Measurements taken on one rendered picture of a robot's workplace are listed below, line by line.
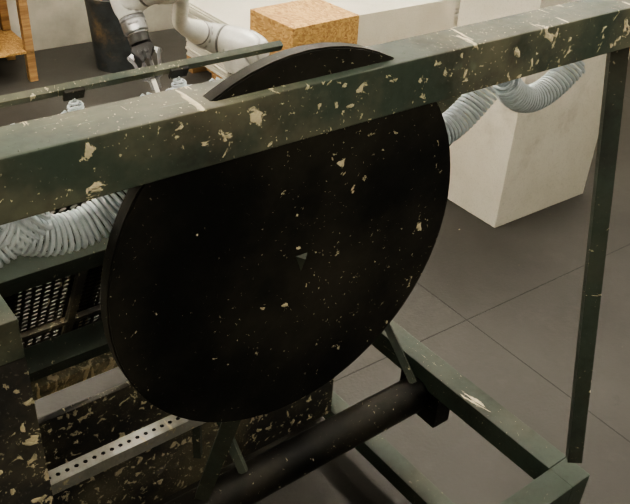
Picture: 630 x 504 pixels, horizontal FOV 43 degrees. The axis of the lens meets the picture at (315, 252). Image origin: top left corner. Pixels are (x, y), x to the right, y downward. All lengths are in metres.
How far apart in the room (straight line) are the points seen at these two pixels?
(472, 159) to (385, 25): 1.40
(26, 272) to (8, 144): 0.70
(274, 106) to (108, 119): 0.27
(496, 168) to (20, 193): 4.28
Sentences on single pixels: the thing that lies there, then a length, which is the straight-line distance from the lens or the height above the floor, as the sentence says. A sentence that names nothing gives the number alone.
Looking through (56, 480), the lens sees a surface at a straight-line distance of 2.28.
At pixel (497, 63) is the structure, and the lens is 1.69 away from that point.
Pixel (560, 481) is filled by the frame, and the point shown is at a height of 0.79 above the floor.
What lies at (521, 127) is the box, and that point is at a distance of 5.09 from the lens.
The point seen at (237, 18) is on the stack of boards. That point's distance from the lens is 6.89.
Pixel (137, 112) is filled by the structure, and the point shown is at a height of 2.20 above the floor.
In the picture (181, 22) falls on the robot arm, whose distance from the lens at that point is 3.19.
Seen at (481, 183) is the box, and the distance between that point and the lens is 5.35.
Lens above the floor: 2.70
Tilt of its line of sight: 34 degrees down
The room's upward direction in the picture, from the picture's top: 3 degrees clockwise
